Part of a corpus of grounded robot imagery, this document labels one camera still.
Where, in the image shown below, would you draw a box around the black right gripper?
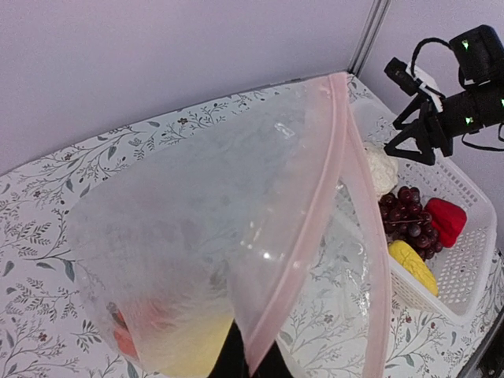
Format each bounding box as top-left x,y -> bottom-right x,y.
384,94 -> 454,166

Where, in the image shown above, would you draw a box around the red toy bell pepper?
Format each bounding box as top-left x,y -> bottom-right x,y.
425,198 -> 468,248

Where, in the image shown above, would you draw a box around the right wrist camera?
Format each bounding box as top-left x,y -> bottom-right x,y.
384,57 -> 445,113

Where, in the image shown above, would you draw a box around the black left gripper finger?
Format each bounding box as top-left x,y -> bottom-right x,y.
212,322 -> 292,378

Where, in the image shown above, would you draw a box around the purple toy grapes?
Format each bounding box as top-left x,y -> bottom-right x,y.
378,186 -> 444,261

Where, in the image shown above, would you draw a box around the floral patterned table mat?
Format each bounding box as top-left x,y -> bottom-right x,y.
1,86 -> 503,377

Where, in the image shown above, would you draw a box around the orange toy pumpkin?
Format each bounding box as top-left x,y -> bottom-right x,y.
107,302 -> 171,360

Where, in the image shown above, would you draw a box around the right aluminium frame post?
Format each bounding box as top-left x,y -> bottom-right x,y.
347,0 -> 392,76

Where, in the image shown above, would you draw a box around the white toy cauliflower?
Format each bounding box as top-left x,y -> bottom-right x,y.
363,142 -> 398,199

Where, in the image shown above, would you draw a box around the white plastic basket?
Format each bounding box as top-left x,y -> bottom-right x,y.
346,98 -> 498,328

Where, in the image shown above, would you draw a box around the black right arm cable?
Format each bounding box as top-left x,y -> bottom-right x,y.
409,37 -> 504,153

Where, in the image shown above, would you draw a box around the clear zip top bag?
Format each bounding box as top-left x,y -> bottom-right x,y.
67,72 -> 391,377

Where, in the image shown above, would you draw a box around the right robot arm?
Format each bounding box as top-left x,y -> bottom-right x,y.
384,24 -> 503,165

